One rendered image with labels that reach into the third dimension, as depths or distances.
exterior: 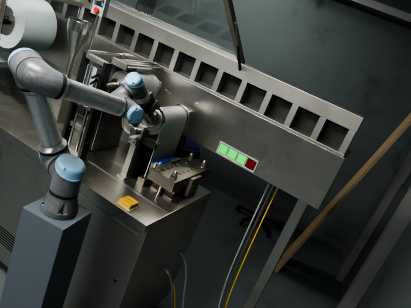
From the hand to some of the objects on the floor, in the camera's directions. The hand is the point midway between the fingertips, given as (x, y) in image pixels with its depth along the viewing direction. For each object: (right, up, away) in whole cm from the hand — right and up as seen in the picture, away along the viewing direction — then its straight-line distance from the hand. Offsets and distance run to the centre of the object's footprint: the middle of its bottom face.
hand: (150, 123), depth 201 cm
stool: (+83, -88, +229) cm, 259 cm away
